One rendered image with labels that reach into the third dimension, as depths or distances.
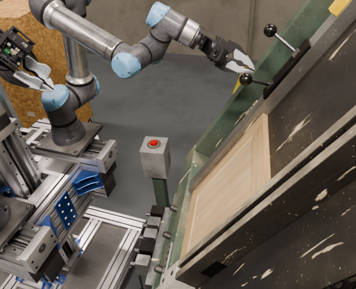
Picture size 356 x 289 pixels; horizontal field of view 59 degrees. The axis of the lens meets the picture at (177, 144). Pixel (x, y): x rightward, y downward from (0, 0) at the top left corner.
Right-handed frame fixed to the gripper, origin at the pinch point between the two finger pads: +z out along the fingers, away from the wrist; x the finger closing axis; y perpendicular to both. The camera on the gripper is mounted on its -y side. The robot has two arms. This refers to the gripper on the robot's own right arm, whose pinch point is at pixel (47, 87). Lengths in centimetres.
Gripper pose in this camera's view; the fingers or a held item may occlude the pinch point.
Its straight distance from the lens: 82.8
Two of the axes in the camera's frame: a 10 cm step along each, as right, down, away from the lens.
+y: 7.1, -0.3, -7.0
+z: 6.1, 5.3, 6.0
